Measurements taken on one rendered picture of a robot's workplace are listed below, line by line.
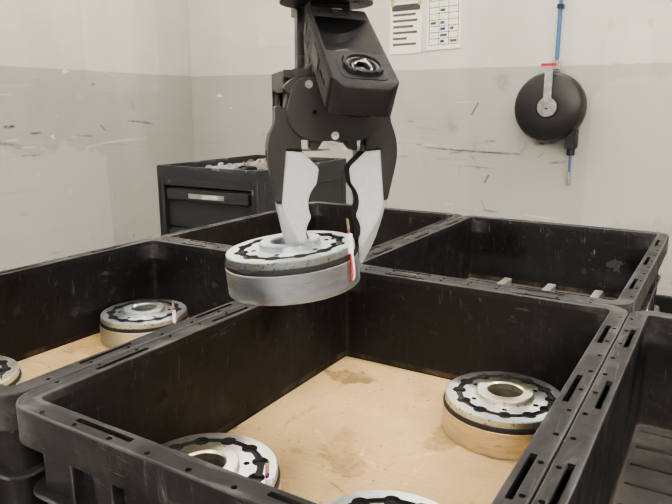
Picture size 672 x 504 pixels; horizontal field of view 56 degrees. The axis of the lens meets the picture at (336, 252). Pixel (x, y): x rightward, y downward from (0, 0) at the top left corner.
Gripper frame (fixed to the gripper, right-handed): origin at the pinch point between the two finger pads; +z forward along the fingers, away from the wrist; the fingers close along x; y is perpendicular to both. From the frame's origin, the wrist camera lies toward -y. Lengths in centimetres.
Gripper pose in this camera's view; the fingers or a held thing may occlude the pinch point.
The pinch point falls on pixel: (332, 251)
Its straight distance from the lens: 50.5
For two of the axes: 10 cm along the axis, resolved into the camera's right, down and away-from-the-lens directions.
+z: 0.0, 9.8, 2.2
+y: -2.5, -2.1, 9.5
